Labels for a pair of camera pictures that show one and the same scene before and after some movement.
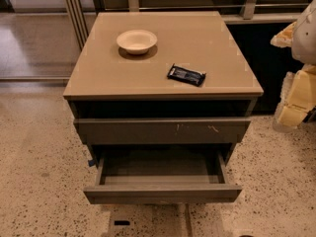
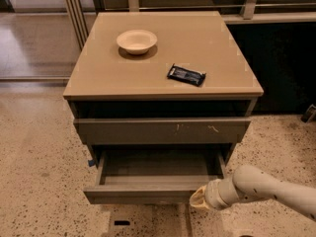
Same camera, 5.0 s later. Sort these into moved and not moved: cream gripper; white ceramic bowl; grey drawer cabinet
Moved: cream gripper
Not moved: grey drawer cabinet; white ceramic bowl
